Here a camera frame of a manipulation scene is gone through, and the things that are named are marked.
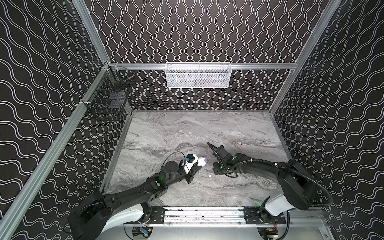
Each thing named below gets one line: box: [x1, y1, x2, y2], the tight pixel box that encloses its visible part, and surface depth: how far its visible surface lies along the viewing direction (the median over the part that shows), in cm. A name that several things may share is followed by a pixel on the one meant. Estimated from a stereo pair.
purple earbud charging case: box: [197, 157, 209, 167], surface depth 78 cm
